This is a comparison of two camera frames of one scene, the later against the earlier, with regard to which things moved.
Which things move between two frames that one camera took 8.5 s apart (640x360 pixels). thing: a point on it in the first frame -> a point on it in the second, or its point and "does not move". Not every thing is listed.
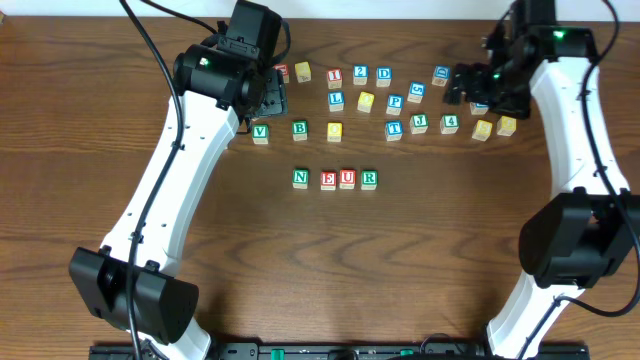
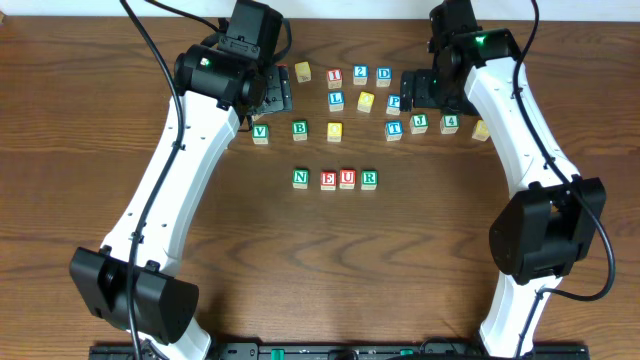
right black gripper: [465, 84] -> [409, 91]
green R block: [369, 179] does not move
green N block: [300, 177] does not move
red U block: [347, 178] does not move
